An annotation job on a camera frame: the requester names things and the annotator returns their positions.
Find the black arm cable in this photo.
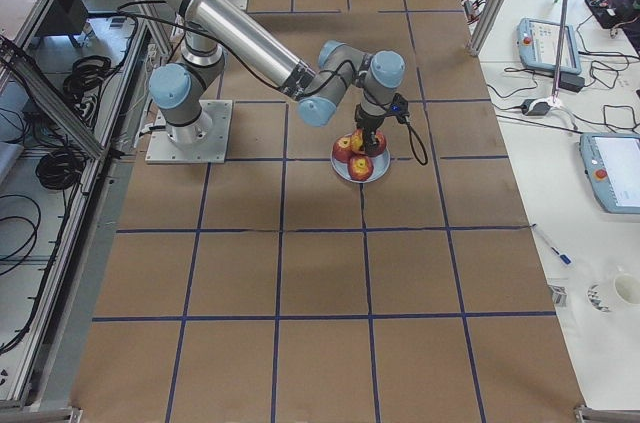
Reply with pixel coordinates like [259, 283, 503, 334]
[114, 0, 430, 167]

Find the white round plate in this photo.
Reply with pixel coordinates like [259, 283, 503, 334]
[331, 149, 390, 183]

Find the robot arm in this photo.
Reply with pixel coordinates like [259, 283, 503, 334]
[165, 0, 405, 157]

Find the teach pendant far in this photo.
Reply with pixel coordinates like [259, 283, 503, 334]
[516, 18, 582, 75]

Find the green tipped reach stick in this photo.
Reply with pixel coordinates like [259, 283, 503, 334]
[526, 0, 568, 115]

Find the red apple plate rear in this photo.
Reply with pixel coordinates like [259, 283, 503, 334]
[332, 136, 355, 164]

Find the yellow-red apple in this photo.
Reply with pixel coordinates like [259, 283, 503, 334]
[350, 129, 365, 154]

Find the teach pendant near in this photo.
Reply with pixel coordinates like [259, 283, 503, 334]
[579, 133, 639, 214]

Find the blue white pen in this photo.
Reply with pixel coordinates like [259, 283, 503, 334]
[531, 223, 572, 266]

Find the teach pendant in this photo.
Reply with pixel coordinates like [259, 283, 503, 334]
[516, 18, 582, 75]
[579, 133, 639, 214]

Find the red apple plate front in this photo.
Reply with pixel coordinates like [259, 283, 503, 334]
[347, 154, 374, 182]

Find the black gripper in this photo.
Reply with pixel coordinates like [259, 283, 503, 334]
[354, 104, 385, 157]

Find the red apple plate outer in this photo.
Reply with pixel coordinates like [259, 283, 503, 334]
[374, 130, 387, 156]

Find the red apple plate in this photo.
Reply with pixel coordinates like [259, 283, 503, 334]
[332, 136, 355, 164]
[374, 130, 387, 156]
[347, 154, 374, 182]

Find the white mug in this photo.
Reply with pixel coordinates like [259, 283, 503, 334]
[612, 270, 639, 308]

